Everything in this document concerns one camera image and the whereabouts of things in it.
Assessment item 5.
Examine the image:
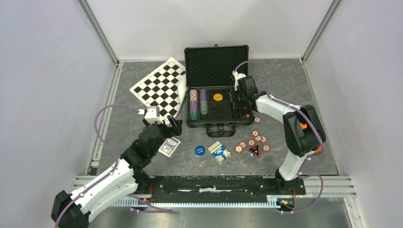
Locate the blue backed card deck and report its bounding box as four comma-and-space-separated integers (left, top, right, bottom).
158, 137, 181, 158

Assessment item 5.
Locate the blue small blind button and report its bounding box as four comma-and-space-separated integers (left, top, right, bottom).
194, 145, 206, 156

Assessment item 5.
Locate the blue boxed card deck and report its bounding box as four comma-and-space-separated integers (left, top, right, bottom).
208, 141, 231, 164

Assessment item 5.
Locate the clear dealer button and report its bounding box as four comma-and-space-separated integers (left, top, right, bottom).
240, 152, 255, 165

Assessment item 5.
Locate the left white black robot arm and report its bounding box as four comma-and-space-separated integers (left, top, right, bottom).
51, 116, 183, 228

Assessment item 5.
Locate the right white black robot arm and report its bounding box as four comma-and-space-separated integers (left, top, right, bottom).
230, 71, 326, 194

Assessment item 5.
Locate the black poker set case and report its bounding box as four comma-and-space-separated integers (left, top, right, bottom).
184, 45, 254, 138

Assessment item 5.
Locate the red dice group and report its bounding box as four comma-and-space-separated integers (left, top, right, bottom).
241, 106, 251, 119

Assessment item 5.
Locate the teal poker chip stack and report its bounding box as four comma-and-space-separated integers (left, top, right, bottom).
189, 100, 199, 121

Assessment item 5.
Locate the yellow big blind button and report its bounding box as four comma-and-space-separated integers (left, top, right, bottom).
213, 93, 223, 102

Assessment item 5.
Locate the red chip near case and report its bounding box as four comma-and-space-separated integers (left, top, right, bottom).
254, 116, 261, 124

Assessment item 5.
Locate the green white chip stack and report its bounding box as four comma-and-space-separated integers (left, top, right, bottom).
200, 100, 208, 115

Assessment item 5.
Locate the red five poker chip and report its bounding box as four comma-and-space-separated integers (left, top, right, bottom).
254, 135, 262, 142
248, 139, 256, 146
239, 142, 247, 149
262, 144, 270, 152
251, 130, 259, 137
260, 136, 267, 143

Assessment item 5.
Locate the purple poker chip stack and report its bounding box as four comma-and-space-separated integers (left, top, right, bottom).
200, 89, 208, 101

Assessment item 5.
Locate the orange poker chip stack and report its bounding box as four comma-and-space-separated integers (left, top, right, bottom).
189, 89, 198, 103

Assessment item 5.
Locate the black white checkerboard mat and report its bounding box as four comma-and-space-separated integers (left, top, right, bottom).
130, 57, 187, 122

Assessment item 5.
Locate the right all in triangle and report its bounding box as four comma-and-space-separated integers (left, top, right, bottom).
248, 144, 260, 158

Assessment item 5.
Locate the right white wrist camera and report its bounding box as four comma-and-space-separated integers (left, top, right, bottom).
232, 71, 246, 84

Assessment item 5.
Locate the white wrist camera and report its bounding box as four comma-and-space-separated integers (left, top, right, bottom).
138, 106, 163, 125
232, 71, 246, 84

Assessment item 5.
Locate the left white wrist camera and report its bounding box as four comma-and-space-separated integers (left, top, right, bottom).
138, 106, 163, 125

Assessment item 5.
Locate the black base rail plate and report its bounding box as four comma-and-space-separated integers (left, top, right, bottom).
134, 176, 306, 203

